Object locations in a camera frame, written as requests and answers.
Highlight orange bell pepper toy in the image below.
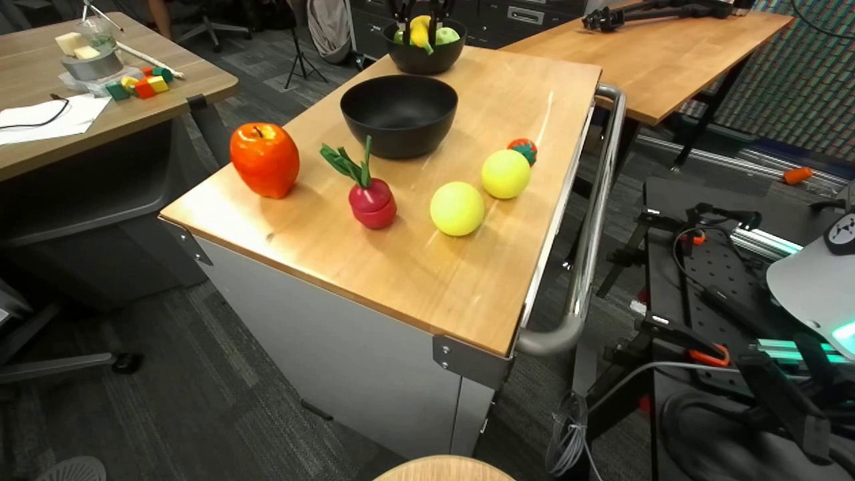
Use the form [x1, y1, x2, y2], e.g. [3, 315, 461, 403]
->
[227, 120, 302, 202]

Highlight yellow banana toy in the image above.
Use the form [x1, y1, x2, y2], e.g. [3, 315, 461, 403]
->
[406, 13, 437, 55]

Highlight dark office chair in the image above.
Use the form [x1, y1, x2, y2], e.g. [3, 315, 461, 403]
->
[168, 0, 258, 55]

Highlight black standing tripod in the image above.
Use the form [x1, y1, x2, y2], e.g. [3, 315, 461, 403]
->
[282, 0, 334, 92]

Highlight gray metal floor rail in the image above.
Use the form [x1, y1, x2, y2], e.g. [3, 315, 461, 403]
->
[635, 131, 851, 195]

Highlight white thin stick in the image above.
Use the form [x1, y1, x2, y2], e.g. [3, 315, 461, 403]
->
[112, 37, 188, 81]

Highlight gray office chair base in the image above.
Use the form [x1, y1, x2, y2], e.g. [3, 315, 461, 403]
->
[0, 275, 147, 387]

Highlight white paper sheet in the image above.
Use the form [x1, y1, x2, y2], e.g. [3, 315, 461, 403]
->
[0, 92, 115, 148]

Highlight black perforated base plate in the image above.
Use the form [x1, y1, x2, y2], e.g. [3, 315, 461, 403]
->
[641, 171, 855, 481]

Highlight white cart wooden top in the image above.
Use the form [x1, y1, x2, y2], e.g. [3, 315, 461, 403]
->
[159, 44, 629, 460]

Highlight striped acoustic panel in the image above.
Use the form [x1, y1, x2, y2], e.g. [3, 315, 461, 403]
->
[713, 0, 855, 168]

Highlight red strawberry toy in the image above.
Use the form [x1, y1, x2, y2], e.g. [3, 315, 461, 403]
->
[506, 138, 541, 168]

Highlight yellow lemon toy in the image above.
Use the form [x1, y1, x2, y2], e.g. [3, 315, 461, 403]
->
[427, 180, 489, 242]
[480, 148, 534, 203]

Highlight colourful toy blocks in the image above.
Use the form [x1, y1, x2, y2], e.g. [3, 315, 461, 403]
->
[106, 61, 176, 103]

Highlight metal cart handle bar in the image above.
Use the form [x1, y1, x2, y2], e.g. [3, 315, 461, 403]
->
[514, 83, 629, 361]

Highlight gray cable bundle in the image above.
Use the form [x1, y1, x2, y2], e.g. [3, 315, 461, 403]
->
[542, 358, 744, 481]

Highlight clear plastic container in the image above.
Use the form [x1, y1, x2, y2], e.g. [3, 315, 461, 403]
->
[53, 13, 123, 87]

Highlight orange-handled clamp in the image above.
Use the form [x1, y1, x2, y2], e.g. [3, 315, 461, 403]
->
[683, 341, 735, 373]

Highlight orange-brown wooden desk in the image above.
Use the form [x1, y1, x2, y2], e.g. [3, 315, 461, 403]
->
[502, 7, 798, 171]

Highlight red radish toy green leaves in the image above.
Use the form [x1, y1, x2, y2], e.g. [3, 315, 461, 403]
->
[319, 131, 402, 232]

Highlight black folded tripod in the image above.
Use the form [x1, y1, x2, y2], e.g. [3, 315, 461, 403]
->
[580, 0, 737, 36]

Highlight aluminium extrusion bar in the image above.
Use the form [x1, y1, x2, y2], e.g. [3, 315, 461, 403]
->
[728, 222, 808, 263]

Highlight round wooden stool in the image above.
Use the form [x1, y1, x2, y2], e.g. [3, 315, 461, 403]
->
[373, 452, 521, 481]

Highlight black plastic bowl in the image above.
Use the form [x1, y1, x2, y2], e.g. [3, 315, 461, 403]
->
[341, 73, 461, 164]
[382, 19, 469, 77]

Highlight light wooden office desk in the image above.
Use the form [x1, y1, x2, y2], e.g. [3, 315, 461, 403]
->
[0, 8, 242, 314]

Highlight small orange clamp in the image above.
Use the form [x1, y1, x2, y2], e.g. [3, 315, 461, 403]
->
[782, 164, 818, 190]

